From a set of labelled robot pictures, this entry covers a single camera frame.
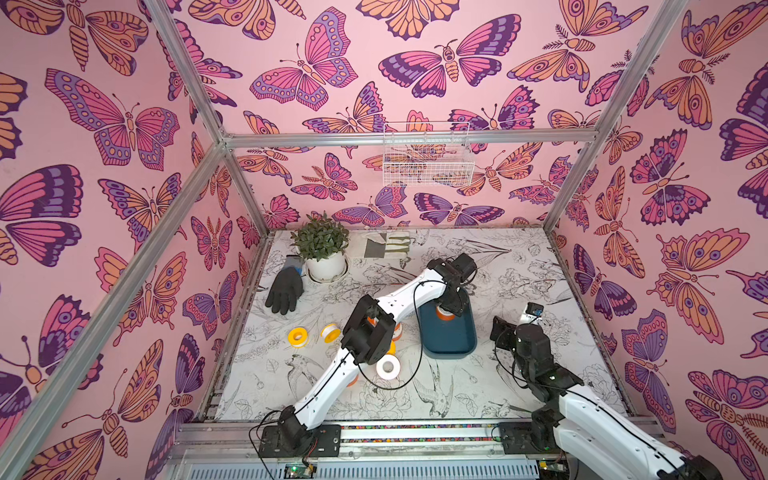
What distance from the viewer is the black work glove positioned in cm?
99

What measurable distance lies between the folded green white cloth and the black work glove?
0.27 meters

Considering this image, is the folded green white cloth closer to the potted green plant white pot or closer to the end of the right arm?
the potted green plant white pot

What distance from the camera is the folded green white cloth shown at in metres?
1.15

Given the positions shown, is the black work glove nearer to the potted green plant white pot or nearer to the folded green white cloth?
the potted green plant white pot

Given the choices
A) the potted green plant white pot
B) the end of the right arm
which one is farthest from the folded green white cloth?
the end of the right arm

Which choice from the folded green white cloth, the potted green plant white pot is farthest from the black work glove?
the folded green white cloth

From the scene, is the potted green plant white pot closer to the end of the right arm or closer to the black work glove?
the black work glove
